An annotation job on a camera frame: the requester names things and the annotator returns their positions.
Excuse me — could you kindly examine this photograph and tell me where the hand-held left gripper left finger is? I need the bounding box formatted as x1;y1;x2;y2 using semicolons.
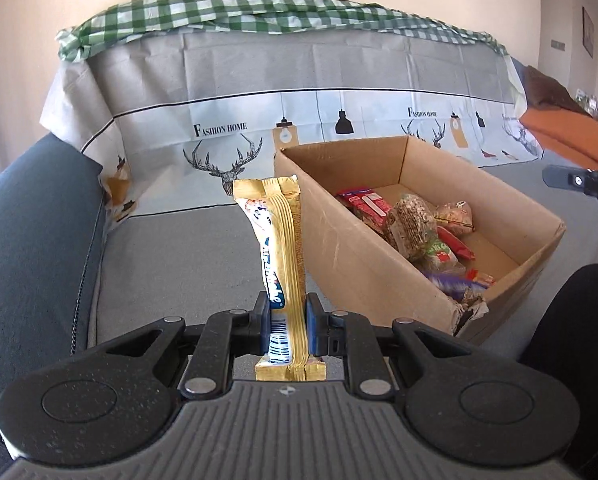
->
96;291;272;397

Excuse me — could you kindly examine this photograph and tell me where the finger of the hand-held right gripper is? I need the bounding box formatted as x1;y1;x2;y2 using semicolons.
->
541;164;598;197

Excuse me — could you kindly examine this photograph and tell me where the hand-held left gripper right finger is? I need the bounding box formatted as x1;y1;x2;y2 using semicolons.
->
305;292;480;395

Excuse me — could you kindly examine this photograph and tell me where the brown cardboard box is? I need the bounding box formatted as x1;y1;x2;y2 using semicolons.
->
273;135;567;346

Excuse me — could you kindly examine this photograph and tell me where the gold snack packet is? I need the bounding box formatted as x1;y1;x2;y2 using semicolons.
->
233;175;327;383

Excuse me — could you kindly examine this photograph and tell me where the white puffed snack packet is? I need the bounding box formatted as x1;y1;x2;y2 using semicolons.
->
433;201;476;237

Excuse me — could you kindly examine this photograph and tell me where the red glossy snack wrapper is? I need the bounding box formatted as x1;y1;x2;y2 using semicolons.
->
435;226;476;262

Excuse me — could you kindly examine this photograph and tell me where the red clear snack packet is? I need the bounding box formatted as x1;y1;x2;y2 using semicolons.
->
465;269;498;289

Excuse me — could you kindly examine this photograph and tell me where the clear grain cake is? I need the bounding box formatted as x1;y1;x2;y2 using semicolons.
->
383;194;438;262

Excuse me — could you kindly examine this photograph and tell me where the purple snack packet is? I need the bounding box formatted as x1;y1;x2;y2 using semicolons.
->
421;266;472;297

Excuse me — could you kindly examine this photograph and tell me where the orange cushion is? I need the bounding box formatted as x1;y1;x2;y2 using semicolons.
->
519;107;598;167

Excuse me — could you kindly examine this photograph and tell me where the brown blanket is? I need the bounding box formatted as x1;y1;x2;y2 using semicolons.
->
521;65;588;113

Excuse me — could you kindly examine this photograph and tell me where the person's dark trouser leg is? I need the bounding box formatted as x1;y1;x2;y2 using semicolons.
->
519;264;598;480

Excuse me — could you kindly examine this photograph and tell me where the grey deer print cover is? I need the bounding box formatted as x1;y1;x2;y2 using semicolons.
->
39;25;542;226

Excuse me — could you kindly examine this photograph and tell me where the green checked cloth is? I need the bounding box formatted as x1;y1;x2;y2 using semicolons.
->
55;0;510;63

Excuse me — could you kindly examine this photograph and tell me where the framed wall picture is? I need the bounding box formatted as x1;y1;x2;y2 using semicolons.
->
581;6;596;59

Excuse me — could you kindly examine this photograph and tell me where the metal chain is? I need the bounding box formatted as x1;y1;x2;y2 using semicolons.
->
70;200;106;357

